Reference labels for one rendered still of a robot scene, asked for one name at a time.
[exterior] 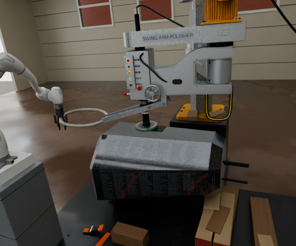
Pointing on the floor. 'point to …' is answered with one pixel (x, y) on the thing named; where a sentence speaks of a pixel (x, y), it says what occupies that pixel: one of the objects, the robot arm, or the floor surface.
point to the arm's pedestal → (21, 211)
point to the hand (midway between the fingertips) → (62, 127)
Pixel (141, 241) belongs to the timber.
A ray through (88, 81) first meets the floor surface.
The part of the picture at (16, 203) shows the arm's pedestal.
